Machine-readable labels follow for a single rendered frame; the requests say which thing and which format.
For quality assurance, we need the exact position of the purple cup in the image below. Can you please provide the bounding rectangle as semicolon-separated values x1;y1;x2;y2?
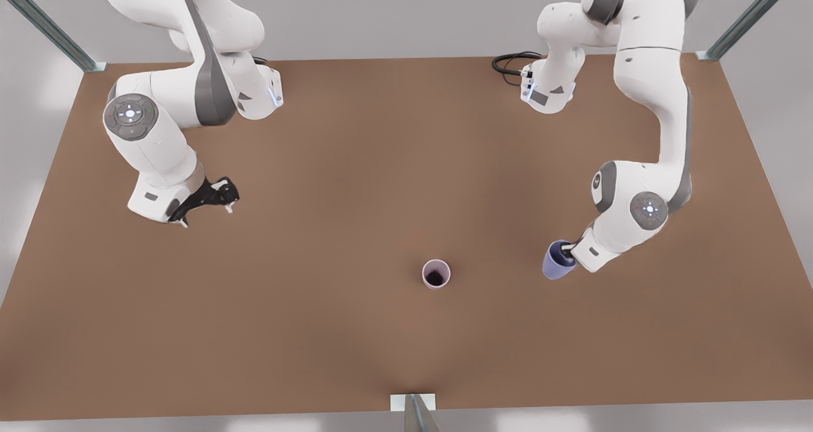
542;240;577;281

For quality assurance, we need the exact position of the pink cup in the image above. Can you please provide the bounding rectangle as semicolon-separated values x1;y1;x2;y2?
422;259;452;290

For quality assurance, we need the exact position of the black cable loop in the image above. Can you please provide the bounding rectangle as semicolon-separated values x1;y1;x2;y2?
492;51;544;88

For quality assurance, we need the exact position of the silver frame post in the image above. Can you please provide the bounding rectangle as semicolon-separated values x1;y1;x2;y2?
390;393;440;432
696;0;805;62
0;0;107;74

